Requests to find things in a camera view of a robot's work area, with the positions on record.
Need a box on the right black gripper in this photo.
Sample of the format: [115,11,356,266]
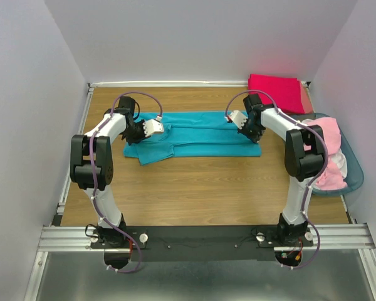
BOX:
[238,117,264,144]

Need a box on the teal t shirt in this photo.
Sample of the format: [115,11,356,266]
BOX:
[123,111,262,166]

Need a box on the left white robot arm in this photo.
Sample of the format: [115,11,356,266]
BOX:
[70,92,149,248]

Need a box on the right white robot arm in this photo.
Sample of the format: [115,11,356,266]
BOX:
[226,93,328,246]

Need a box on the folded magenta t shirt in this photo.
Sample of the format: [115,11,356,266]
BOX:
[248,74,305,114]

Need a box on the pink t shirt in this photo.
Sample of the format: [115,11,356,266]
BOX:
[303,117,348,191]

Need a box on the teal plastic basket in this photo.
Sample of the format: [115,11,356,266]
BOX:
[293,113,364,196]

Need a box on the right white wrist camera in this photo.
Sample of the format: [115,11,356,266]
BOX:
[227,110,248,130]

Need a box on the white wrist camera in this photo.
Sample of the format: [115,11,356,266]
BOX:
[227,110,248,130]
[143,119,164,137]

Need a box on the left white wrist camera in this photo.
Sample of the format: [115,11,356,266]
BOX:
[143,119,164,137]

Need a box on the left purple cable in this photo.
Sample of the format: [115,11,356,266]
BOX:
[89,91,164,273]

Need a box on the purple cable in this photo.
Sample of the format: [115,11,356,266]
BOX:
[224,90,330,271]
[89,91,164,273]

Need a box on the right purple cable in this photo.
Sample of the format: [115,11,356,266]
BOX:
[224,90,330,271]

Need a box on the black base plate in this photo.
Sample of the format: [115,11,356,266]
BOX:
[85,224,314,268]

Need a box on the aluminium rail frame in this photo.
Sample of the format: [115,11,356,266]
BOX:
[21,80,376,301]

